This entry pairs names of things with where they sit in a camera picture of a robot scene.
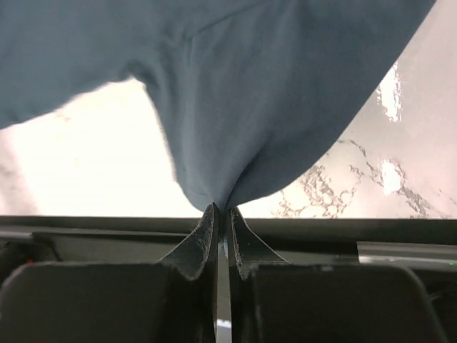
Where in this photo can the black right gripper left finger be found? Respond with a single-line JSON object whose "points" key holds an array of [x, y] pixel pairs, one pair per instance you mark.
{"points": [[173, 300]]}

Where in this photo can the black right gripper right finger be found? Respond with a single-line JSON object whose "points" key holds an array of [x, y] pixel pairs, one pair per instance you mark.
{"points": [[275, 301]]}

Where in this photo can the blue-grey t-shirt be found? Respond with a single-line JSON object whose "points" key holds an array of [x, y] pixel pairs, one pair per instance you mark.
{"points": [[250, 93]]}

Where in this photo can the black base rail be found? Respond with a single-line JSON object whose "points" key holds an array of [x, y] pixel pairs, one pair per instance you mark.
{"points": [[425, 246]]}

